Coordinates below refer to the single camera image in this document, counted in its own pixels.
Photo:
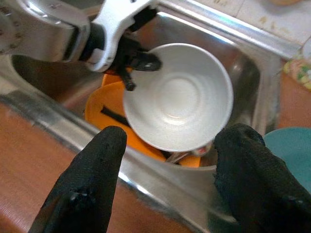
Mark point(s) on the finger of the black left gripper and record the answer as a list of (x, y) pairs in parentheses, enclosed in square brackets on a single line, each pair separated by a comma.
[(128, 81), (148, 63)]

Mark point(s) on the orange plate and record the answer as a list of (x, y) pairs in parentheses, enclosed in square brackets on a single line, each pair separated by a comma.
[(107, 104)]

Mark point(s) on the soap pump bottle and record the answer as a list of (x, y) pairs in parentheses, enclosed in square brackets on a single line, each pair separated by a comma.
[(300, 70)]

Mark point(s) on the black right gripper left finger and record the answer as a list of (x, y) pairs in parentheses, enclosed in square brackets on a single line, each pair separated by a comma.
[(85, 182)]

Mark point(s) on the teal plate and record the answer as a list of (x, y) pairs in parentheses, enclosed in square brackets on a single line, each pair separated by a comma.
[(291, 157)]

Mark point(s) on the white ceramic bowl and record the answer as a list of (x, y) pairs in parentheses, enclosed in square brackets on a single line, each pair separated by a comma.
[(177, 97)]

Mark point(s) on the stainless steel double sink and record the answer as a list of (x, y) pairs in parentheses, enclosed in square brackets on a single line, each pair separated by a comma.
[(247, 72)]

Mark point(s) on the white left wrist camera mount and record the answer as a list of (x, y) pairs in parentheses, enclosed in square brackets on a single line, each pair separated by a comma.
[(116, 24)]

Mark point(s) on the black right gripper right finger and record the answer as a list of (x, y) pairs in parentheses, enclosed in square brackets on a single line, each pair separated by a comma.
[(255, 182)]

